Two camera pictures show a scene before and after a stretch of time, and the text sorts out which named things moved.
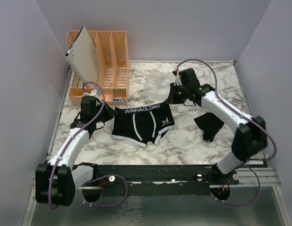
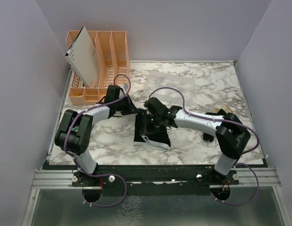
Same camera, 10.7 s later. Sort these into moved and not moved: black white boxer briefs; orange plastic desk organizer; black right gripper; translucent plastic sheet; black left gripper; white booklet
Moved: black right gripper; black left gripper; black white boxer briefs
Not moved: white booklet; translucent plastic sheet; orange plastic desk organizer
